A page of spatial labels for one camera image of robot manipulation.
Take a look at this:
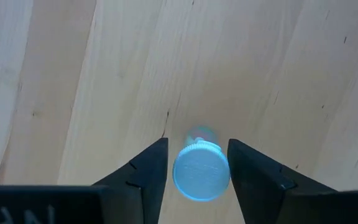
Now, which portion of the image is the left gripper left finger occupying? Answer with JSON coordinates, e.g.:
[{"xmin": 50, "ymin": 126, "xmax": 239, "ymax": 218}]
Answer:
[{"xmin": 0, "ymin": 138, "xmax": 169, "ymax": 224}]

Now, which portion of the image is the green medicine bottle white cap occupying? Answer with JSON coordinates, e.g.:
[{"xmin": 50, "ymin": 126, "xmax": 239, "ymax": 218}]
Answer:
[{"xmin": 172, "ymin": 126, "xmax": 231, "ymax": 202}]

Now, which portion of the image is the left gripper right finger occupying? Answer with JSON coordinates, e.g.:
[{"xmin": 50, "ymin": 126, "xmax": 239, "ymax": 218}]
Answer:
[{"xmin": 227, "ymin": 138, "xmax": 358, "ymax": 224}]

